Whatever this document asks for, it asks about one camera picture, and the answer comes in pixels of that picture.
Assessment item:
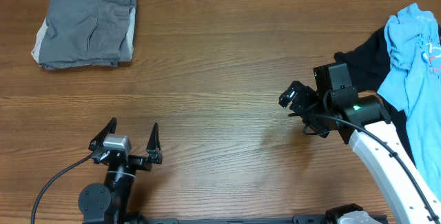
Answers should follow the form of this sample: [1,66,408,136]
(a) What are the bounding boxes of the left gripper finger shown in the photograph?
[89,117,117,148]
[145,123,162,156]

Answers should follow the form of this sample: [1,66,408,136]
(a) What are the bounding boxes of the grey shorts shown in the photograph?
[38,0,136,70]

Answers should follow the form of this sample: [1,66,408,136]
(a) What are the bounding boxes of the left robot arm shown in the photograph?
[78,118,163,224]

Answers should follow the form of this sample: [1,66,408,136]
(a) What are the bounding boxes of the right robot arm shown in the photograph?
[278,63,440,223]

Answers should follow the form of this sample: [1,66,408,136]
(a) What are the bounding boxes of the black garment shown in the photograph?
[334,27,414,163]

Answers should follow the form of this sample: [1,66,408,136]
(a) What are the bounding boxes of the light blue t-shirt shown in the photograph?
[378,3,440,197]

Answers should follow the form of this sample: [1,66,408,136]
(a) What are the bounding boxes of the folded beige shorts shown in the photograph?
[31,8,136,63]

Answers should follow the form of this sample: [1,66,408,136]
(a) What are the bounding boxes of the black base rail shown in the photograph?
[82,213,390,224]

